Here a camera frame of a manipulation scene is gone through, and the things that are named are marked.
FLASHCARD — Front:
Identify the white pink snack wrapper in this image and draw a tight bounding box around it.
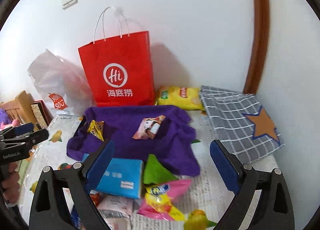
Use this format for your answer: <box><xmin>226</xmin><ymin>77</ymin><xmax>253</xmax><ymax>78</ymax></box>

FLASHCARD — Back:
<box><xmin>97</xmin><ymin>195</ymin><xmax>133</xmax><ymax>230</ymax></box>

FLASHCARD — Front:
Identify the yellow triangular snack packet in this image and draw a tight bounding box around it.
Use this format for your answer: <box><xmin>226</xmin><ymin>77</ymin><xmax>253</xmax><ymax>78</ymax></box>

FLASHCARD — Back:
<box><xmin>87</xmin><ymin>120</ymin><xmax>104</xmax><ymax>141</ymax></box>

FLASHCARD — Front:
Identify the pink yellow snack bag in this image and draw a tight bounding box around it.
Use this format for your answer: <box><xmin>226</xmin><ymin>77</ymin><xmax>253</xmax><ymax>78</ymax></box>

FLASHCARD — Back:
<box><xmin>137</xmin><ymin>179</ymin><xmax>192</xmax><ymax>221</ymax></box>

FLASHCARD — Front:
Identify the green triangular snack packet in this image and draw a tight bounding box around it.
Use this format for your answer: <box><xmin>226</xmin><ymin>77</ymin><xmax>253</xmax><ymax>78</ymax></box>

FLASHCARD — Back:
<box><xmin>143</xmin><ymin>154</ymin><xmax>178</xmax><ymax>185</ymax></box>

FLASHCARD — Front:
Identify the white red candy packet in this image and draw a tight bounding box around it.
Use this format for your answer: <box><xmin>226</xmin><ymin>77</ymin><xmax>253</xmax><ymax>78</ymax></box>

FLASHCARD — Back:
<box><xmin>132</xmin><ymin>115</ymin><xmax>165</xmax><ymax>140</ymax></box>

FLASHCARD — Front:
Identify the person's left hand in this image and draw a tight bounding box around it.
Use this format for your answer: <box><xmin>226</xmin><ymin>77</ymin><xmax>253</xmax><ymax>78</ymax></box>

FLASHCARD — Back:
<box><xmin>1</xmin><ymin>162</ymin><xmax>20</xmax><ymax>203</ymax></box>

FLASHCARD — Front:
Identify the purple pink plush toy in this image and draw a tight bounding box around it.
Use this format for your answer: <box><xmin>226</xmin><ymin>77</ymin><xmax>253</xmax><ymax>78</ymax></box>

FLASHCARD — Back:
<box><xmin>0</xmin><ymin>109</ymin><xmax>21</xmax><ymax>130</ymax></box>

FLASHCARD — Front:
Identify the patterned book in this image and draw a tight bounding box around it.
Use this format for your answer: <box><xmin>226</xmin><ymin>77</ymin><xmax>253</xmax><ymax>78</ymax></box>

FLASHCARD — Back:
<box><xmin>30</xmin><ymin>100</ymin><xmax>53</xmax><ymax>129</ymax></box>

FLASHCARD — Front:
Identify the white Miniso plastic bag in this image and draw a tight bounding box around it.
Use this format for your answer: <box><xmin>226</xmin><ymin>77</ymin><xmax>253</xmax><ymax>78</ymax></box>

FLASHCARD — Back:
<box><xmin>27</xmin><ymin>50</ymin><xmax>95</xmax><ymax>116</ymax></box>

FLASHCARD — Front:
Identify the blue tissue pack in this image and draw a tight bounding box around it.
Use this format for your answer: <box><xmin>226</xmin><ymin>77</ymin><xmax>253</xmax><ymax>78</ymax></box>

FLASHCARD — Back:
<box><xmin>86</xmin><ymin>153</ymin><xmax>144</xmax><ymax>199</ymax></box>

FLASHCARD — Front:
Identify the grey checked star cloth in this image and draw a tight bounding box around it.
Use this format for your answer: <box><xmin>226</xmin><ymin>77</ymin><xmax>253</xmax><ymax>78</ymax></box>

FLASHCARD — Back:
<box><xmin>199</xmin><ymin>85</ymin><xmax>285</xmax><ymax>163</ymax></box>

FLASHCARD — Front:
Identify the purple towel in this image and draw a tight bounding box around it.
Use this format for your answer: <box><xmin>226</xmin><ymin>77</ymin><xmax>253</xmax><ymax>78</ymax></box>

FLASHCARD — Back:
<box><xmin>66</xmin><ymin>105</ymin><xmax>200</xmax><ymax>176</ymax></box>

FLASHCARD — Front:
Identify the red paper shopping bag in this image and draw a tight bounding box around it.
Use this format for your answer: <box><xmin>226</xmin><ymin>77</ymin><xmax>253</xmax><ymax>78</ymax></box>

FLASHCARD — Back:
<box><xmin>78</xmin><ymin>31</ymin><xmax>156</xmax><ymax>106</ymax></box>

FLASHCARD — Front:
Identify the yellow chips bag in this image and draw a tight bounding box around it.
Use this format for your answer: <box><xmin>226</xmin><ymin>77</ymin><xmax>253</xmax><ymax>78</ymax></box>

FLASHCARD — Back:
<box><xmin>156</xmin><ymin>86</ymin><xmax>204</xmax><ymax>111</ymax></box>

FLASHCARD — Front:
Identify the brown wooden door frame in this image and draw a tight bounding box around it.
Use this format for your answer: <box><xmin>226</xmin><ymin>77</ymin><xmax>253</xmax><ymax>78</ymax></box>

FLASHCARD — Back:
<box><xmin>243</xmin><ymin>0</ymin><xmax>270</xmax><ymax>94</ymax></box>

